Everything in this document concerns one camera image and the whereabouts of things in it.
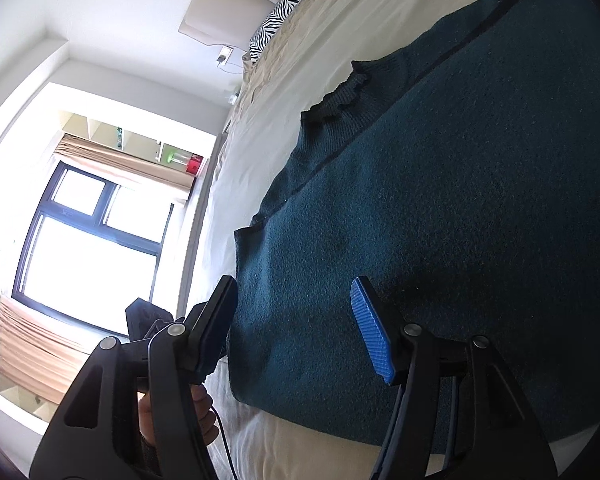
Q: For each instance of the zebra print pillow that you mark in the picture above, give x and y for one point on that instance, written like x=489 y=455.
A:
x=275 y=20

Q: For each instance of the beige padded headboard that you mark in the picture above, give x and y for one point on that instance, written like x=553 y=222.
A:
x=220 y=15

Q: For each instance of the beige curtain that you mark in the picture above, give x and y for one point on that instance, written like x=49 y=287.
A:
x=130 y=170
x=40 y=345

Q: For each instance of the white wall charger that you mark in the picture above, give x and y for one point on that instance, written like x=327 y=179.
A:
x=224 y=55

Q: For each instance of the green stool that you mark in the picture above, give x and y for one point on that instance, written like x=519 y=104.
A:
x=175 y=160

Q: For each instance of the bed with beige sheet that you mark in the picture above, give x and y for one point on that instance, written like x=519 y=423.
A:
x=280 y=85

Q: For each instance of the white shelf unit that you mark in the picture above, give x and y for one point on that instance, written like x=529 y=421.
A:
x=100 y=130

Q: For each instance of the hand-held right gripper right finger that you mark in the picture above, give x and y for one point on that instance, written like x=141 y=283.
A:
x=375 y=332

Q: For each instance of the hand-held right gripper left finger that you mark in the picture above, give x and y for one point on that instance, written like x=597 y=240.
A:
x=215 y=340

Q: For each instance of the person's left hand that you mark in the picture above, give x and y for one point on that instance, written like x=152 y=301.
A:
x=204 y=412

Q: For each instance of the black framed window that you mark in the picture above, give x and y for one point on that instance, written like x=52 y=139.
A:
x=80 y=260

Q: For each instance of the red box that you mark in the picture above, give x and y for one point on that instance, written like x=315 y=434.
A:
x=194 y=165

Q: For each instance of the dark teal knit sweater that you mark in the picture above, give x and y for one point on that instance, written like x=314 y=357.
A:
x=430 y=185

